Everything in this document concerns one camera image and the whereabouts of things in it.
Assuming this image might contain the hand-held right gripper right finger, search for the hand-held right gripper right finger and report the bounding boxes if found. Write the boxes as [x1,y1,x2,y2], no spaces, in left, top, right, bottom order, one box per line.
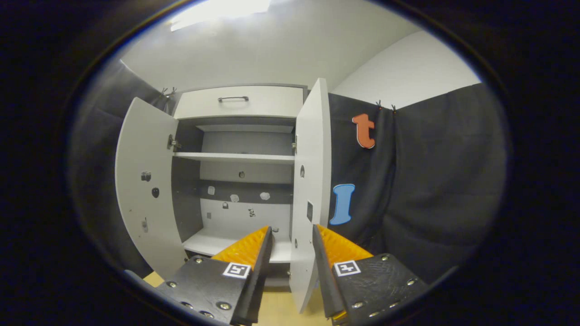
[312,224,429,326]

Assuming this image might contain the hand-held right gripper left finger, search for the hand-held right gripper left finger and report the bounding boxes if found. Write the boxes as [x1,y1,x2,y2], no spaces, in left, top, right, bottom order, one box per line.
[156,225,275,326]

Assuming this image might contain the white cabinet shelf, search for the white cabinet shelf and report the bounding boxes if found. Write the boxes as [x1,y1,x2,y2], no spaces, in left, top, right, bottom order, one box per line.
[173,152,296,164]
[182,226,293,264]

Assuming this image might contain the white shoe cabinet door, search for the white shoe cabinet door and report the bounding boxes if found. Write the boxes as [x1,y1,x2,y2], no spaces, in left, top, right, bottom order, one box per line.
[289,78,332,314]
[115,96,187,281]

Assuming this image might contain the white shoe cabinet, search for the white shoe cabinet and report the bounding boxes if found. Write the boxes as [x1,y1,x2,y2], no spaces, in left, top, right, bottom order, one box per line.
[171,84,309,290]

